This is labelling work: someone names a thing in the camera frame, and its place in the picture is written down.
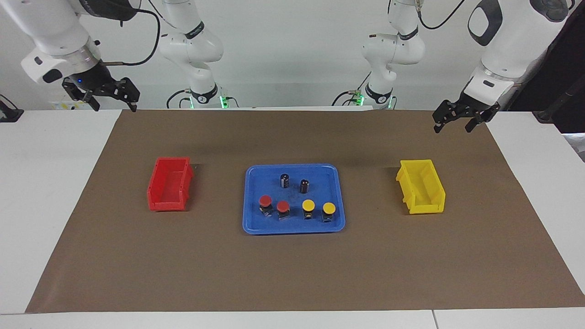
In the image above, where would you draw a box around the blue plastic tray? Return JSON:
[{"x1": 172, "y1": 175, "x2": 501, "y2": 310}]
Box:
[{"x1": 242, "y1": 164, "x2": 346, "y2": 235}]

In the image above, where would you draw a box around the black stand leg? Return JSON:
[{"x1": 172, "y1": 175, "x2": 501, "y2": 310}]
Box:
[{"x1": 532, "y1": 85, "x2": 585, "y2": 125}]

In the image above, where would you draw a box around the yellow plastic storage bin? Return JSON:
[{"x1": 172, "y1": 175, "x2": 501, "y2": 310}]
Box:
[{"x1": 395, "y1": 159, "x2": 446, "y2": 215}]

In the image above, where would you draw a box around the black clamp foot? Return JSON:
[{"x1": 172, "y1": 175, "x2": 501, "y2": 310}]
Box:
[{"x1": 0, "y1": 94, "x2": 24, "y2": 123}]

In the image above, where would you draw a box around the red plastic storage bin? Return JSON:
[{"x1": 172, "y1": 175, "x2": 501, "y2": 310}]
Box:
[{"x1": 147, "y1": 157, "x2": 194, "y2": 212}]

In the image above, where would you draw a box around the grey crumpled sheet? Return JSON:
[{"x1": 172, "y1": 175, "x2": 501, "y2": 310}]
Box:
[{"x1": 561, "y1": 133, "x2": 585, "y2": 163}]

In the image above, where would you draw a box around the black background panel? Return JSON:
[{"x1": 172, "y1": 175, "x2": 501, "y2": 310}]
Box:
[{"x1": 505, "y1": 9, "x2": 585, "y2": 134}]

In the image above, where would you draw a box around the brown paper table mat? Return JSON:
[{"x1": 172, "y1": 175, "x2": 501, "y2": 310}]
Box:
[{"x1": 25, "y1": 109, "x2": 585, "y2": 314}]

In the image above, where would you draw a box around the white wall power box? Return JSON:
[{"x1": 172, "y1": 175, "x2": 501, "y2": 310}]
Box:
[{"x1": 49, "y1": 89, "x2": 93, "y2": 111}]

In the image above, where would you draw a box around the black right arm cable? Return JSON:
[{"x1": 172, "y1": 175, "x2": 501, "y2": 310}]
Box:
[{"x1": 98, "y1": 0, "x2": 161, "y2": 67}]

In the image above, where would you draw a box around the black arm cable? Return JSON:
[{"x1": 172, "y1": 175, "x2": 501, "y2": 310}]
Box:
[
  {"x1": 98, "y1": 0, "x2": 161, "y2": 67},
  {"x1": 414, "y1": 0, "x2": 468, "y2": 31}
]

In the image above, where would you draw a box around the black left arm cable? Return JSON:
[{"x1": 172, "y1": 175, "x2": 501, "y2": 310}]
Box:
[{"x1": 414, "y1": 0, "x2": 468, "y2": 31}]

